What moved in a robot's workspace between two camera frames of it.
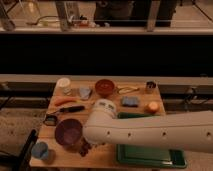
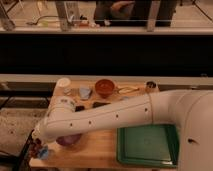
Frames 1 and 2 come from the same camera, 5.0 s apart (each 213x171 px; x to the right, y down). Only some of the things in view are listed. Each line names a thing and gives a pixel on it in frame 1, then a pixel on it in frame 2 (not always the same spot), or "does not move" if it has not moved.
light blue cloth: x=84 y=93 does not move
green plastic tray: x=137 y=156 does not move
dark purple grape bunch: x=84 y=147 → x=33 y=147
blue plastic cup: x=40 y=150 does not move
